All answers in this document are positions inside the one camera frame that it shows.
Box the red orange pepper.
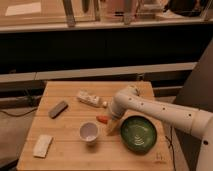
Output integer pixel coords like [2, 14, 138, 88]
[96, 116, 108, 124]

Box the white ceramic cup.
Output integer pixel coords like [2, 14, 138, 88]
[79, 122, 99, 144]

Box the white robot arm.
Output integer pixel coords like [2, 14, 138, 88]
[107, 86, 213, 171]

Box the green ceramic bowl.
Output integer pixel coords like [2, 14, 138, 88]
[120, 115, 157, 154]

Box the grey rectangular block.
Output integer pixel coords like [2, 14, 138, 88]
[49, 101, 68, 119]

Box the white sponge pad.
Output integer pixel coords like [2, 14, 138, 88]
[33, 135, 53, 158]

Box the black cable right side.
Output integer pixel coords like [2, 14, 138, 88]
[165, 125, 177, 168]

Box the black floor cable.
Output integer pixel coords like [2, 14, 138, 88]
[0, 89, 40, 118]

